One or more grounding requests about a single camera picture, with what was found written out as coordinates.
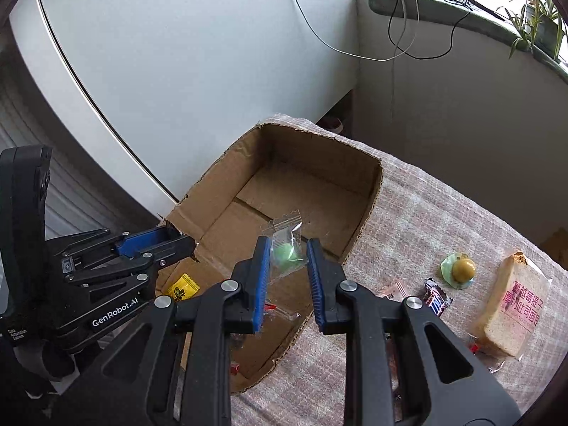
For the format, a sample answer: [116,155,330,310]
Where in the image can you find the yellow jelly cup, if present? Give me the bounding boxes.
[439,252,477,290]

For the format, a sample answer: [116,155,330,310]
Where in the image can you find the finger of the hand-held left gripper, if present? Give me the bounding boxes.
[71,236,198,294]
[62,225,179,272]

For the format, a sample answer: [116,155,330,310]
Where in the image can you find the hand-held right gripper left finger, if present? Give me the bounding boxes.
[49,236,272,426]

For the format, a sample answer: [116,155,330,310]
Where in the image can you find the small yellow snack packet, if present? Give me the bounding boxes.
[162,273,199,301]

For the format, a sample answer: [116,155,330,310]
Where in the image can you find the grey-green window sill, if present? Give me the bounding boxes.
[368,0,568,76]

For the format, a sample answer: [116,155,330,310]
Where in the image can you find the white cabinet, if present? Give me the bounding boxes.
[9,0,360,218]

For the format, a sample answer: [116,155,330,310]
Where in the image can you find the brown cardboard box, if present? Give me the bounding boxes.
[157,120,384,395]

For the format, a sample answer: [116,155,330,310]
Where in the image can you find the green potted plant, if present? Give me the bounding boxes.
[497,0,568,60]

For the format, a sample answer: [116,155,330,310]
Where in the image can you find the brown chocolate bar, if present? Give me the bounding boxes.
[421,277,454,318]

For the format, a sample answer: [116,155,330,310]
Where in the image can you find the small pink snack packet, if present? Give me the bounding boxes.
[375,280,406,300]

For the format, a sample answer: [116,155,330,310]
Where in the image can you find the green candy clear packet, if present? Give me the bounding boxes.
[260,208,309,282]

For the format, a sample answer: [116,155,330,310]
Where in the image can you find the white cable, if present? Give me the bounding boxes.
[282,0,420,122]

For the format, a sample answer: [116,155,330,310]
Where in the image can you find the black cable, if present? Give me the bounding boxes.
[387,0,471,59]

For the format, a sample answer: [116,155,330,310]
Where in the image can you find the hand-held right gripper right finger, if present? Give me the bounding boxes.
[306,237,522,426]

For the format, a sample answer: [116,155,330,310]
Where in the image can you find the clear red-edged snack packet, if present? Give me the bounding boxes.
[228,301,303,374]

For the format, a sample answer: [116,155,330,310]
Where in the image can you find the sliced bread clear packet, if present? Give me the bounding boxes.
[470,251,553,360]

